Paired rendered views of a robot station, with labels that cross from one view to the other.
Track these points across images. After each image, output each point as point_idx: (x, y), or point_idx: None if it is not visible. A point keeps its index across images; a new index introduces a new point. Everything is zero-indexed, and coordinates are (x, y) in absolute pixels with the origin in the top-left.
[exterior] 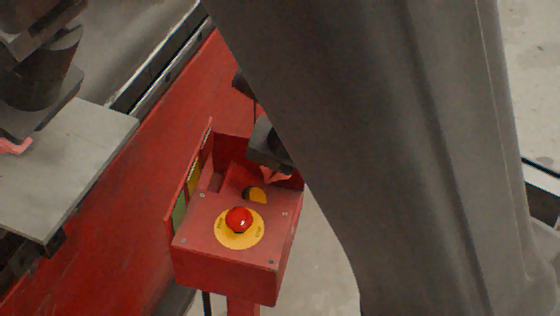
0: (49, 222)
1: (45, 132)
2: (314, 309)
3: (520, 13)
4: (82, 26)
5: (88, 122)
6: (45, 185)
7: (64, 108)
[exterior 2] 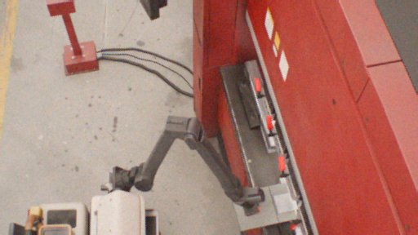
0: None
1: (255, 214)
2: None
3: None
4: (235, 203)
5: (249, 222)
6: None
7: (258, 222)
